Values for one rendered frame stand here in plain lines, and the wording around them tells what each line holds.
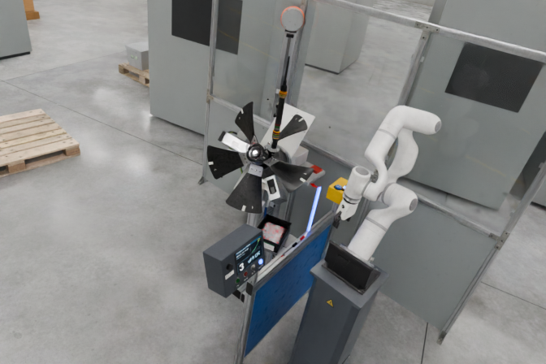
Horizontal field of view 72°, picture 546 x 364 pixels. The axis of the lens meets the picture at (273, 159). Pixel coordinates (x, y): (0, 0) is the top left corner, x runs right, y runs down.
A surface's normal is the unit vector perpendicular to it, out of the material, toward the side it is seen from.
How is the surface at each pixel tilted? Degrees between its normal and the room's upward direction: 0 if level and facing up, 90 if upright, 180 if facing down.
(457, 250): 90
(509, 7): 90
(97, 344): 0
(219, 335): 0
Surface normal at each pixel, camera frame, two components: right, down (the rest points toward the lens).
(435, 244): -0.61, 0.33
